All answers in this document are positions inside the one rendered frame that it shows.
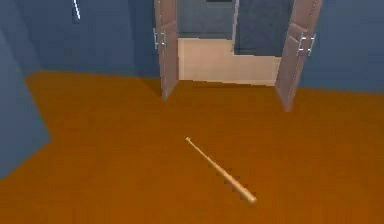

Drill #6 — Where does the wooden baseball bat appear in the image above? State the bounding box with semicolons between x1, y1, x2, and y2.
184;136;258;205

